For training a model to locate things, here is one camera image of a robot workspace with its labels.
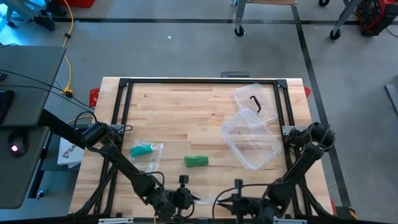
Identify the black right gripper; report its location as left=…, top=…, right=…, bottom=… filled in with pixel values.
left=216, top=179, right=277, bottom=224

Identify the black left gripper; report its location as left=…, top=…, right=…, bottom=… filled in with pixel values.
left=161, top=174, right=201, bottom=220

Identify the light green elastic bandage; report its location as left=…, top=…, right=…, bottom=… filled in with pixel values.
left=183, top=155, right=210, bottom=169

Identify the clear plastic storage box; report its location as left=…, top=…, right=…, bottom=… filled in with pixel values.
left=220, top=108, right=283, bottom=171

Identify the teal elastic bandage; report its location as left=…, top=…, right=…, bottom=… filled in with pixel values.
left=129, top=144, right=154, bottom=158

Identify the clear lid with black handle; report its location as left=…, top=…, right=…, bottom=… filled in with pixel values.
left=232, top=83, right=279, bottom=126

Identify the grey metal plate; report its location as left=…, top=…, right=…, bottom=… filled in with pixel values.
left=220, top=71, right=251, bottom=78

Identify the white printed paper sheet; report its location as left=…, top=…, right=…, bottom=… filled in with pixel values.
left=57, top=139, right=85, bottom=169

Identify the black computer mouse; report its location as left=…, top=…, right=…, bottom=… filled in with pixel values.
left=7, top=130, right=29, bottom=158

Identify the grey table leg with caster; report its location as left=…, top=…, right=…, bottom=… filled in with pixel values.
left=234, top=0, right=249, bottom=37
left=329, top=0, right=363, bottom=40

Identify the grey desk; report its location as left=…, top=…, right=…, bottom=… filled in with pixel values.
left=0, top=45, right=67, bottom=210

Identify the black keyboard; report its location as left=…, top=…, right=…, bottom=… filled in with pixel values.
left=0, top=90, right=15, bottom=125

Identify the red plastic bin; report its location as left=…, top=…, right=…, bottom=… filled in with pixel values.
left=57, top=0, right=96, bottom=9

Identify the office chair base with casters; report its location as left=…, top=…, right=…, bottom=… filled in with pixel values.
left=6, top=0, right=68, bottom=31

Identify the red and black crate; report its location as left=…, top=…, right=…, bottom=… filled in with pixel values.
left=356, top=0, right=398, bottom=37

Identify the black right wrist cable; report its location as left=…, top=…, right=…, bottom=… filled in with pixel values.
left=212, top=182, right=280, bottom=219

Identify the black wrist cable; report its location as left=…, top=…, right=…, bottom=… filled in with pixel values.
left=144, top=170, right=165, bottom=190
left=212, top=182, right=280, bottom=219

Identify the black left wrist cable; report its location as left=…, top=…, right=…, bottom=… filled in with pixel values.
left=144, top=170, right=165, bottom=190

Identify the silver metal bracket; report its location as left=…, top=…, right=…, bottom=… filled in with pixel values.
left=272, top=218, right=307, bottom=224
left=98, top=217, right=134, bottom=224

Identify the black aluminium table frame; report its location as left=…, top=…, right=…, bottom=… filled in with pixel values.
left=70, top=77, right=338, bottom=218

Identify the yellow cable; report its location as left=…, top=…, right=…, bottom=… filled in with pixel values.
left=62, top=0, right=94, bottom=124

